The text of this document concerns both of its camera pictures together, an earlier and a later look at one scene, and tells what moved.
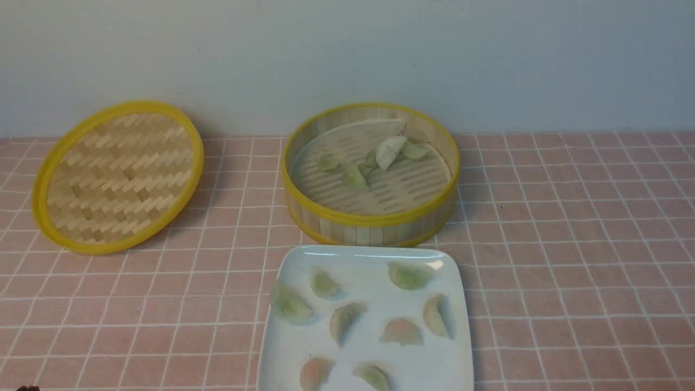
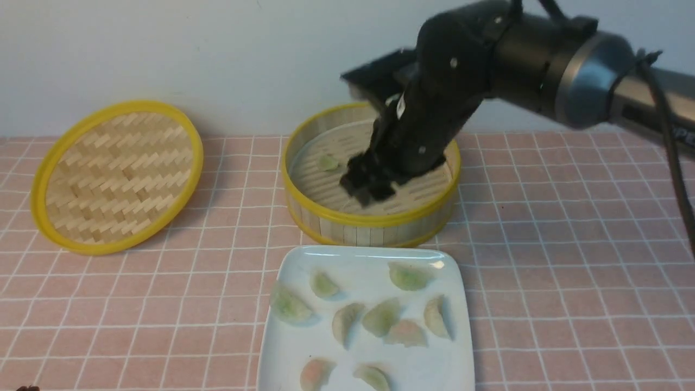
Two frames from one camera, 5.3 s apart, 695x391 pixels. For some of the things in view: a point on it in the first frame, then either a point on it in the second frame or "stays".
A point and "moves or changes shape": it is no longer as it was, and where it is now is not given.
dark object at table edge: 30,388 stays
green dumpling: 354,180 moves or changes shape
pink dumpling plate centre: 402,330 stays
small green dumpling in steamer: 329,163 stays
